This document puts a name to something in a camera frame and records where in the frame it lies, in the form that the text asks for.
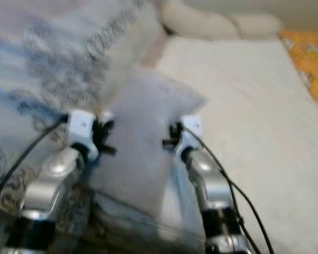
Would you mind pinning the grey plush pillow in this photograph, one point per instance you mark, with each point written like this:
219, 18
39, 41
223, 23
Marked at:
143, 148

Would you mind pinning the yellow cartoon egg blanket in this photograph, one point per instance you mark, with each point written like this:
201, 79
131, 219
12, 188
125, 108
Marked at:
307, 58

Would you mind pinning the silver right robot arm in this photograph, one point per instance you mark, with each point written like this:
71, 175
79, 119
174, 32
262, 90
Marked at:
206, 180

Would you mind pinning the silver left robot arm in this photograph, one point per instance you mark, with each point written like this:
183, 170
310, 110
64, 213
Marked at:
53, 182

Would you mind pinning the white quilted mattress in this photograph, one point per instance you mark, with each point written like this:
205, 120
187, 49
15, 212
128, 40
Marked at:
249, 116

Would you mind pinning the long cream bolster pillow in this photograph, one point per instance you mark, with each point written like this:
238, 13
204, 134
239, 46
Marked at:
206, 21

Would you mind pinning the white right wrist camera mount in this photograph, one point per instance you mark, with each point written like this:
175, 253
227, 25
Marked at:
192, 129

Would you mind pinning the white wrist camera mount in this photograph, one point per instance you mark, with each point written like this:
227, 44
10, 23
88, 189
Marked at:
192, 129
80, 124

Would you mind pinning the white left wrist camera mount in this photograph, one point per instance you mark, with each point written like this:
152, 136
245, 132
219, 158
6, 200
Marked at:
80, 124

